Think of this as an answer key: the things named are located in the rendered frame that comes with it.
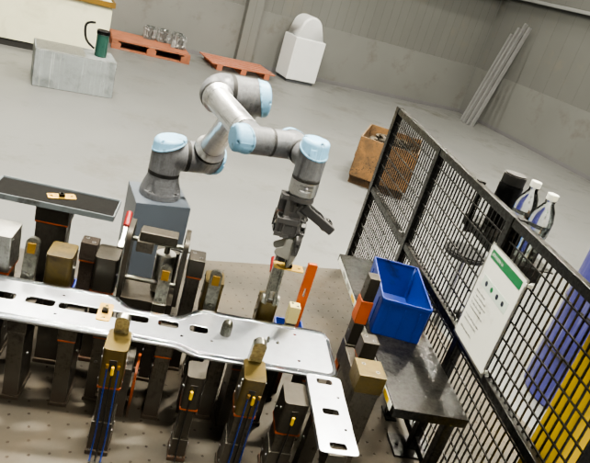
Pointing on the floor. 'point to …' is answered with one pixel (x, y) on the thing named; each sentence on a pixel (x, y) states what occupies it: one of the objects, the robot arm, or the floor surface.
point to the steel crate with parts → (367, 155)
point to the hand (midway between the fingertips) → (289, 262)
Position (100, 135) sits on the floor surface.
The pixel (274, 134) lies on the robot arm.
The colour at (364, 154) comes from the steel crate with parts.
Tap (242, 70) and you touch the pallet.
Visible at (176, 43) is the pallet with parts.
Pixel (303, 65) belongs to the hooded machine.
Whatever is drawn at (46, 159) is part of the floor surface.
